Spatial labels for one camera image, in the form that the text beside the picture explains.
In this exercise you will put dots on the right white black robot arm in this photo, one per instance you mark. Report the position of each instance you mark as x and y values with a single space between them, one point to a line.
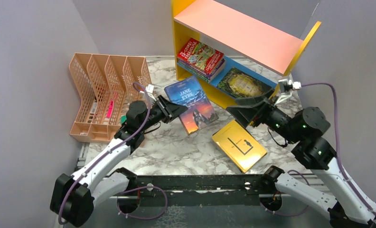
346 206

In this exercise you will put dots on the pink marker in organizer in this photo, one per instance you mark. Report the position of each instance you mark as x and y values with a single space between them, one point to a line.
110 108

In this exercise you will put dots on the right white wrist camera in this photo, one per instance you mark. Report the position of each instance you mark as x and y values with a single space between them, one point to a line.
286 87

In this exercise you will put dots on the orange plastic file organizer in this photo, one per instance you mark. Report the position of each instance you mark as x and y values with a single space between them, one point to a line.
98 78

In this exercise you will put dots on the yellow pink blue bookshelf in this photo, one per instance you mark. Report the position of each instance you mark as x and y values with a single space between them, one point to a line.
266 45

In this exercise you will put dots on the Jane Eyre book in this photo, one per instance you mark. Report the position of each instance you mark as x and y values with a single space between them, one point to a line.
200 112

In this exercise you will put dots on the green 104-storey treehouse book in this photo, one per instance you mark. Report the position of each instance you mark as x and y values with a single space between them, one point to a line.
193 71

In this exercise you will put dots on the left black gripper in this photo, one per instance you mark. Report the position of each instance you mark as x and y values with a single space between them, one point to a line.
170 110

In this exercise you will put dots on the red 13-storey treehouse book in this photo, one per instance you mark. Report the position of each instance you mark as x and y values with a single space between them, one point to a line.
200 56

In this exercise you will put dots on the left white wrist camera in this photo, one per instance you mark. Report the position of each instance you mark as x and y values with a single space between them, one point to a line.
149 89

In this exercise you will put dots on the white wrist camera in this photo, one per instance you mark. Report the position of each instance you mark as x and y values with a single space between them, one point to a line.
286 87
149 89

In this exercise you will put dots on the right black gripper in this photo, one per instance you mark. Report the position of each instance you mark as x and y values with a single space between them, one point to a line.
256 113

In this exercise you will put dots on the purple 52-storey treehouse book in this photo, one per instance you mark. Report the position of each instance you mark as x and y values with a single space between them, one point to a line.
217 70

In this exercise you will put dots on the black mounting rail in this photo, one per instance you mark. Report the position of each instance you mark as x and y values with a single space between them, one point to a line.
198 190

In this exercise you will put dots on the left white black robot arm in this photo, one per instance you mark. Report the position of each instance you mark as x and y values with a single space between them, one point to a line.
75 196

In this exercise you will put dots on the dark green Alice book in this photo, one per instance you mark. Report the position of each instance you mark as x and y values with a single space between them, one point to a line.
238 84

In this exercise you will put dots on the green marker in organizer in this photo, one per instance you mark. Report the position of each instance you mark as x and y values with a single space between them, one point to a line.
122 119

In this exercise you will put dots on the yellow hardcover book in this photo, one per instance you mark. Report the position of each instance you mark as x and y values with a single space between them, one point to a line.
239 145

